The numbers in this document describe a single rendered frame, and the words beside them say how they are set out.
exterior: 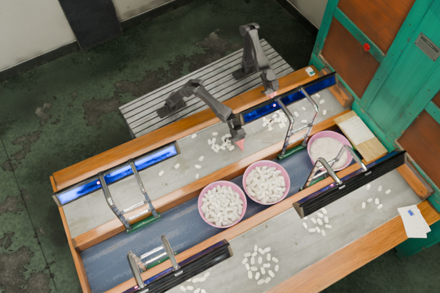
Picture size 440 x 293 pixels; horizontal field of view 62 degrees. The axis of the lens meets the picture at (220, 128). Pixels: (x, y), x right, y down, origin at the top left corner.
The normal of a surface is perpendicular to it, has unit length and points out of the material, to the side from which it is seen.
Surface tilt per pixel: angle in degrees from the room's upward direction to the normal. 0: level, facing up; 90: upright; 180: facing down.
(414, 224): 0
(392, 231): 0
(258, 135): 0
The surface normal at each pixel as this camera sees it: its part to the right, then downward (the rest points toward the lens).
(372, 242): 0.00, -0.52
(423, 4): -0.89, 0.39
